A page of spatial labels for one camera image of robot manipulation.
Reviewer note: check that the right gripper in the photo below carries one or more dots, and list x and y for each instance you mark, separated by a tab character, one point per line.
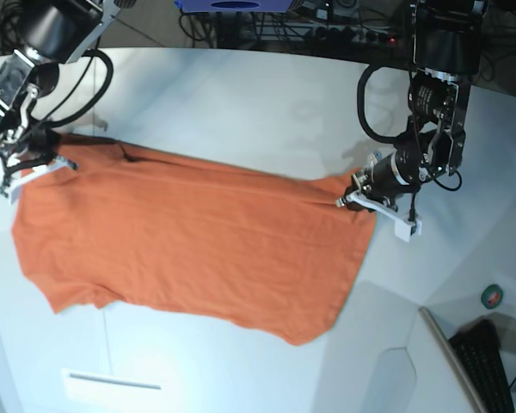
22	83

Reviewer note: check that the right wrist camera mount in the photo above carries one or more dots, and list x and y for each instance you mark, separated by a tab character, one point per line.
20	173

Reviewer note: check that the blue box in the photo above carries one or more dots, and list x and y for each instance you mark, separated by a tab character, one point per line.
276	6

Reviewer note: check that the green tape roll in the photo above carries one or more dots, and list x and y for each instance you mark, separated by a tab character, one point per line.
492	296

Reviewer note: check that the orange t-shirt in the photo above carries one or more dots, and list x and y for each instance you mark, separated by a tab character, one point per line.
186	235

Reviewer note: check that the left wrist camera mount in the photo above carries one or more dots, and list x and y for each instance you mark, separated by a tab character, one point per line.
404	226

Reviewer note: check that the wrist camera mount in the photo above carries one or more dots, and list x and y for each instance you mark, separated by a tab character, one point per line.
404	226
20	173

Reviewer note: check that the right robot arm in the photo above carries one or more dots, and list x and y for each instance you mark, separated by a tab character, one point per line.
53	33

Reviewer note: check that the black power strip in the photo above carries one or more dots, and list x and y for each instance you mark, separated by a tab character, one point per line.
357	34

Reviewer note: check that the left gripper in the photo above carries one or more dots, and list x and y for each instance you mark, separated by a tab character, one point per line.
431	146

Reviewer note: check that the black keyboard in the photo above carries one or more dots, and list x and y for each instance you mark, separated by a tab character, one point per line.
478	350

